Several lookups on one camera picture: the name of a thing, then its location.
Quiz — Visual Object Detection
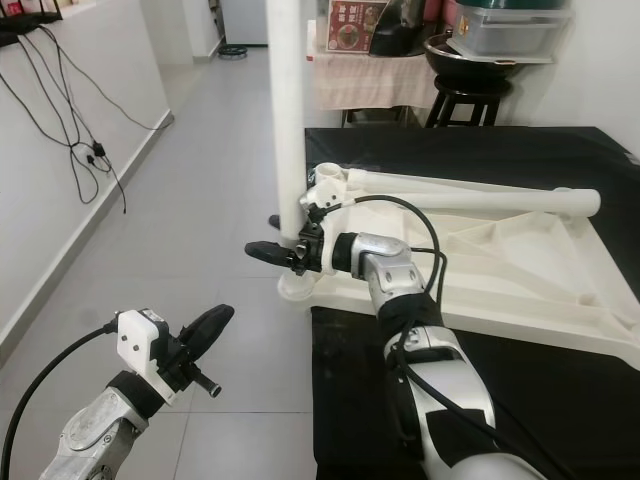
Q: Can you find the black power strip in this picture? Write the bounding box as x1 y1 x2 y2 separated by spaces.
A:
0 10 66 47

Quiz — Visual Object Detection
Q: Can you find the red printed box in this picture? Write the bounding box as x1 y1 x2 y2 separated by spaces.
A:
328 0 384 54

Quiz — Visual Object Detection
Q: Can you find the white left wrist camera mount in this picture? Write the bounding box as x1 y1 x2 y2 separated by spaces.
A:
117 308 186 406

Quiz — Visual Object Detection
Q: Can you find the beige side table cloth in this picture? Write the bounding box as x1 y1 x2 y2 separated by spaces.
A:
310 50 439 111

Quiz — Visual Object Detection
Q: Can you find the black hanging power cable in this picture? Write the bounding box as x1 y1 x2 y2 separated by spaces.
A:
10 40 101 206
50 25 176 216

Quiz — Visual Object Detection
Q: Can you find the black bag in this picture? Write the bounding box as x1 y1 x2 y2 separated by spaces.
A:
370 0 437 58

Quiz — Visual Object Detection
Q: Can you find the cream plastic table top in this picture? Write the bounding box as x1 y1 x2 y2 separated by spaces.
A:
278 160 640 366

